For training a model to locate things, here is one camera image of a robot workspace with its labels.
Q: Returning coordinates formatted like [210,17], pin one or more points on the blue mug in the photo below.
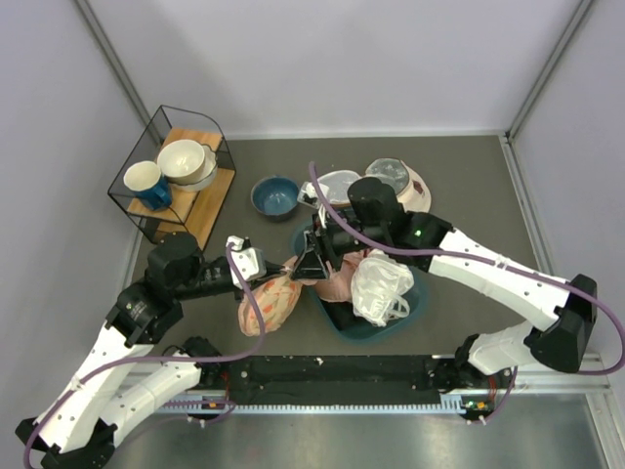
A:
[148,184]

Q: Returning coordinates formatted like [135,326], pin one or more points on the white bra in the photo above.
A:
[378,288]

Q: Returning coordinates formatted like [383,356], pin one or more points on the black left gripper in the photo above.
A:
[272,269]

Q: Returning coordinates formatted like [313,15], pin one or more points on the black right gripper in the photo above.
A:
[310,266]

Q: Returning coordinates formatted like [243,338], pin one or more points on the black wire wooden shelf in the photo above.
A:
[192,212]

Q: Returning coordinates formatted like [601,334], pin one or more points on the white bowl underneath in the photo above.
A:
[201,178]

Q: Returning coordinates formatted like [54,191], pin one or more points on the black garment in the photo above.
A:
[342,315]

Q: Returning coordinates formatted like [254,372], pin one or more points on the cream ceramic bowl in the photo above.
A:
[182,162]

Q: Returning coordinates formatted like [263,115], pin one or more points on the white insulated lunch bag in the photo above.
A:
[410,188]

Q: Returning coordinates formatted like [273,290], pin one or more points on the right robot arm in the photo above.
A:
[558,314]

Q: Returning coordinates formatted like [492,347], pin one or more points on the floral mesh laundry bag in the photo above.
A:
[276,294]

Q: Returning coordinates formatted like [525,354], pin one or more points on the teal plastic basin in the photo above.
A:
[417,298]

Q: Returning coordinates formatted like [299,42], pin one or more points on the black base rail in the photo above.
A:
[340,380]

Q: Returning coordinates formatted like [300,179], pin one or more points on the dark blue ceramic bowl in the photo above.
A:
[275,198]

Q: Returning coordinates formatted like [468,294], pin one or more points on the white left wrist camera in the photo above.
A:
[245,261]

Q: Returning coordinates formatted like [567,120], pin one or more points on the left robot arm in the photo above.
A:
[121,383]

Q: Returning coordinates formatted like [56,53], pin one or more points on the pink bra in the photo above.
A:
[337,289]

